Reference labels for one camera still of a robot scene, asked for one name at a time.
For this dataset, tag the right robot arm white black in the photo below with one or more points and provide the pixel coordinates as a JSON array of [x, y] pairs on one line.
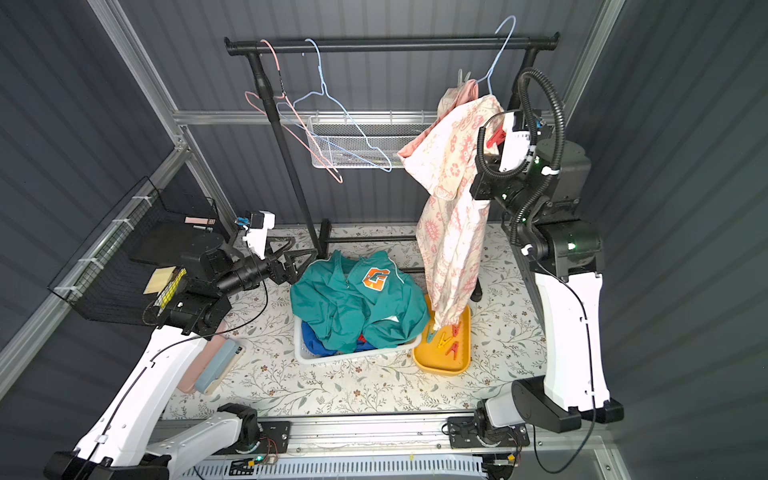
[[560, 258]]

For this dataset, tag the white perforated laundry basket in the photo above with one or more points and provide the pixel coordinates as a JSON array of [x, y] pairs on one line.
[[305, 357]]

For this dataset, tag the pink floral garment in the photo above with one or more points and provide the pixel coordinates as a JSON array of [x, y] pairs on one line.
[[450, 231]]

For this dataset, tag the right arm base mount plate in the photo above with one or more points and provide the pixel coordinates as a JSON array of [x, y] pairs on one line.
[[471, 432]]

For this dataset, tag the white mesh hanging cup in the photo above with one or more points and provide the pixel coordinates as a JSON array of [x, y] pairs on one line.
[[366, 140]]

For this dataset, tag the yellow sticky notepad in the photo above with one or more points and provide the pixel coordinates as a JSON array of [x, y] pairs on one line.
[[160, 278]]

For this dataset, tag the yellow clothespin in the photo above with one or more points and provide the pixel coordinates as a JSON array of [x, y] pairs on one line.
[[443, 341]]

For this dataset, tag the pink wire hanger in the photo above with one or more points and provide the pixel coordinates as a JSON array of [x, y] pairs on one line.
[[314, 149]]

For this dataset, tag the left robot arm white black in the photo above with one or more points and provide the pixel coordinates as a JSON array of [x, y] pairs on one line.
[[118, 445]]

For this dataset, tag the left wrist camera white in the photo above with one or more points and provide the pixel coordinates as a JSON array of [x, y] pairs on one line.
[[256, 226]]

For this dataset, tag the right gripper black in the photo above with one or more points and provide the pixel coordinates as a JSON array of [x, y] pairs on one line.
[[482, 187]]

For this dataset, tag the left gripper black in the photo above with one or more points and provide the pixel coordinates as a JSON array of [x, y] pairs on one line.
[[279, 267]]

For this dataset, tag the yellow plastic tray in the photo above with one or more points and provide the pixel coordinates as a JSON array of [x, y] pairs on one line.
[[433, 360]]

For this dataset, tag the pink and teal flat cases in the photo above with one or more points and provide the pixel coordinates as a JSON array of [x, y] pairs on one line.
[[208, 369]]

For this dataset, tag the black wire mesh basket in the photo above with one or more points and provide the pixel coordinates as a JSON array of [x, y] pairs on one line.
[[100, 282]]

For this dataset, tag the black clothes rack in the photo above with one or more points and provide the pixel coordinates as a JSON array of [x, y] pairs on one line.
[[321, 237]]

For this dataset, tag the green jacket orange letter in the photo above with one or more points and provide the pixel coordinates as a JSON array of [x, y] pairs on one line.
[[351, 305]]

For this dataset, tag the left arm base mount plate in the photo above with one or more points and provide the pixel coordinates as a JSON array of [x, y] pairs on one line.
[[273, 439]]

